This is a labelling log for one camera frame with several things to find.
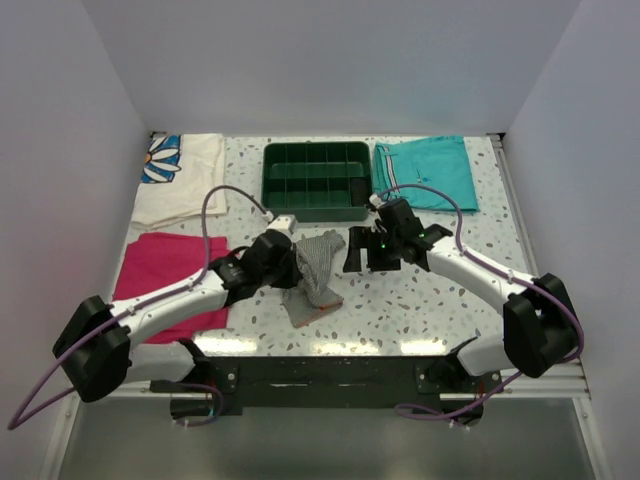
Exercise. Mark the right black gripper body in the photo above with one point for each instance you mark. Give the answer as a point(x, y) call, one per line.
point(395, 240)

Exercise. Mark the black item in tray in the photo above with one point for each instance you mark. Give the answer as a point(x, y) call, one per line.
point(359, 192)

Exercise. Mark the green divided plastic tray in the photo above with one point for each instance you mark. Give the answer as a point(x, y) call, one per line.
point(311, 180)

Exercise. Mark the grey striped underwear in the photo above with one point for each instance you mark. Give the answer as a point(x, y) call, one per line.
point(311, 297)

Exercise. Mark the pink folded cloth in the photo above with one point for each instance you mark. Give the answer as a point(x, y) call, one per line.
point(157, 260)

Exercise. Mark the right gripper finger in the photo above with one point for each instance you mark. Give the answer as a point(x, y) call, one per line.
point(358, 237)
point(379, 257)

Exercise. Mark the cream daisy print shirt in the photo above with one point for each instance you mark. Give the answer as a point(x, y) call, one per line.
point(178, 172)

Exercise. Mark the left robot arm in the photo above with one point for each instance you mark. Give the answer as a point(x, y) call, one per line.
point(104, 346)

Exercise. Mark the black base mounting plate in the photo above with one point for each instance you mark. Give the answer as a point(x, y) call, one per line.
point(228, 385)

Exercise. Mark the teal folded shorts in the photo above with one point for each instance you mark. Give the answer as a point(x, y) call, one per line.
point(432, 173)

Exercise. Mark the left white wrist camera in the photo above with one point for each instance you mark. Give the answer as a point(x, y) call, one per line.
point(285, 224)

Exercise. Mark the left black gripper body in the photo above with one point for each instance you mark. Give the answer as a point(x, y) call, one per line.
point(284, 276)

